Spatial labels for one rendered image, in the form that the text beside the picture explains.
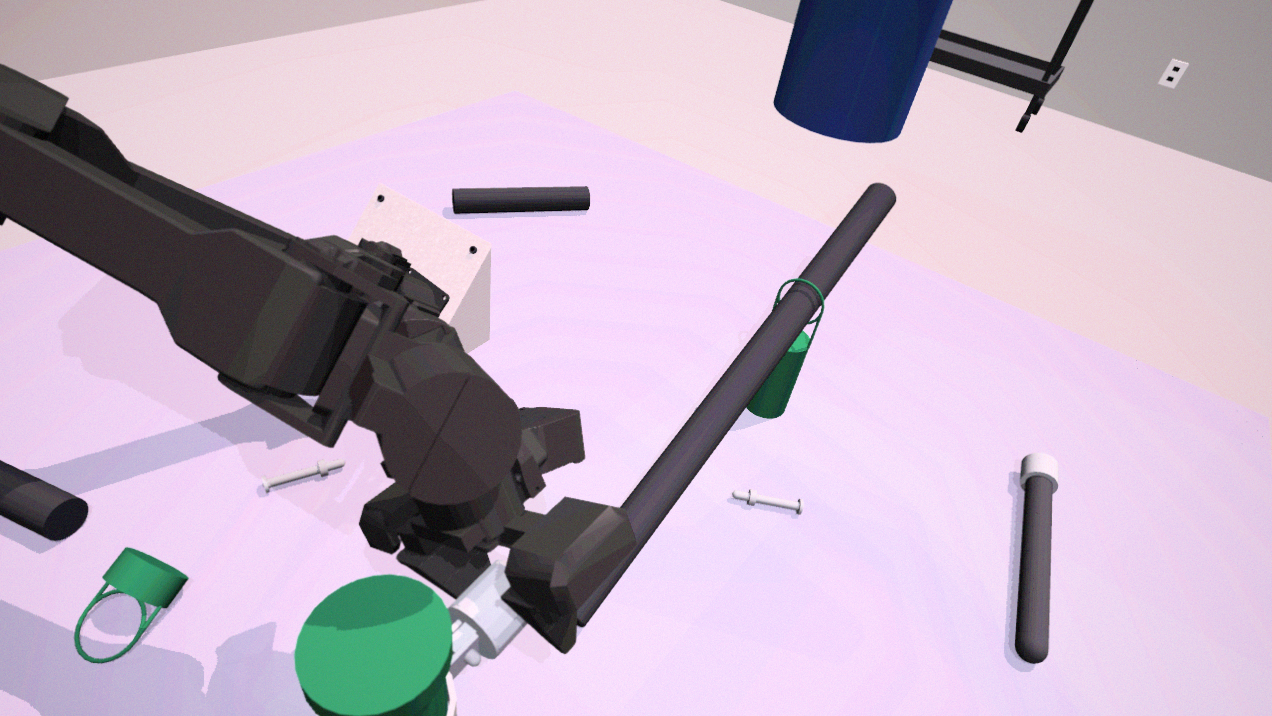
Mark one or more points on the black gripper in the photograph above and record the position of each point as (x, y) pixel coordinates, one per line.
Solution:
(555, 563)

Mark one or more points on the grey tapered cup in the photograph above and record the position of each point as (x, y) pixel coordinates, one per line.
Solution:
(482, 624)

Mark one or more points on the white bolt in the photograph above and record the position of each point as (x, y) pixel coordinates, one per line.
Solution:
(752, 497)
(322, 468)

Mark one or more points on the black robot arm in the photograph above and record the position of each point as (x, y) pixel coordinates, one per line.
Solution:
(277, 315)

